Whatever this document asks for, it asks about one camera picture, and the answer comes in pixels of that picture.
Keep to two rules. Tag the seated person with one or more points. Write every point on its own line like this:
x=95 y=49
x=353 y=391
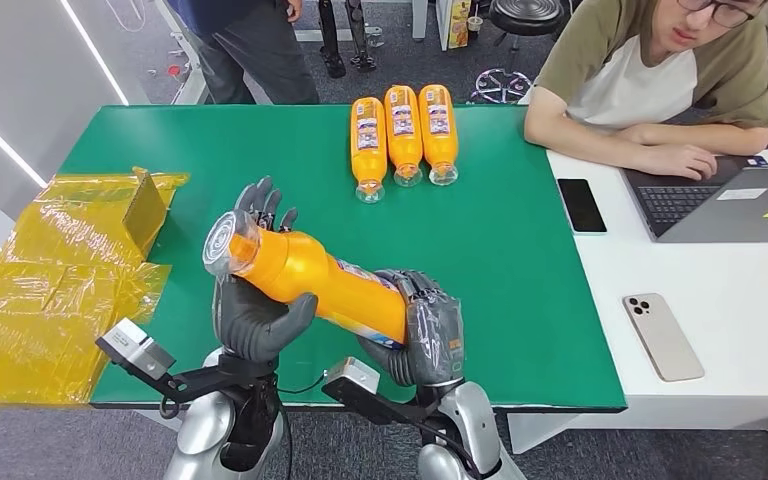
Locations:
x=629 y=79

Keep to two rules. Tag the black stool seat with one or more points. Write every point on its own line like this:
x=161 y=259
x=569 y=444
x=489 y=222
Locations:
x=528 y=13

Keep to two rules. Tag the black smartphone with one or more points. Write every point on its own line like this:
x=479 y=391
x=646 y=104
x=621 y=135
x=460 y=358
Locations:
x=582 y=205

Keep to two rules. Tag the grey laptop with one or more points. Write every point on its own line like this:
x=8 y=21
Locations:
x=735 y=212

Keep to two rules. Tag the drink cup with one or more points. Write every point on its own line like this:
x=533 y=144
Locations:
x=475 y=25

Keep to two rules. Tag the yellow film-wrapped cardboard box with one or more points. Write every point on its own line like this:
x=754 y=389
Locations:
x=46 y=298

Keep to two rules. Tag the standing person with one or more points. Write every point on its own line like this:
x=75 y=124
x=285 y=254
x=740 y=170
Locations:
x=258 y=46

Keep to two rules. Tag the black robot legs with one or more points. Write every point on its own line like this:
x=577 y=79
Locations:
x=331 y=58

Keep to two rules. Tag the green table mat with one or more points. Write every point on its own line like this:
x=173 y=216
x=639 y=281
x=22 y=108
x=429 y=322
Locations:
x=503 y=265

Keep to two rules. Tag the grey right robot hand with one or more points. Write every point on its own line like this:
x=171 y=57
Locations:
x=434 y=338

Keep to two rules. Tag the chrome stool base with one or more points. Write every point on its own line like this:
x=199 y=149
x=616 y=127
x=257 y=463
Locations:
x=502 y=87

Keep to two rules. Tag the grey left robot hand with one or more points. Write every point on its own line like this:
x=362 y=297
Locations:
x=251 y=324

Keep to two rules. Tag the beige smartphone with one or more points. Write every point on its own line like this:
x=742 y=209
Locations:
x=662 y=338

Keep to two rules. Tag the orange printed carton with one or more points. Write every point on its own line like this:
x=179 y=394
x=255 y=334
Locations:
x=459 y=23

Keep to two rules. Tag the orange juice bottle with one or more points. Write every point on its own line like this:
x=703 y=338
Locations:
x=403 y=132
x=318 y=281
x=368 y=142
x=438 y=129

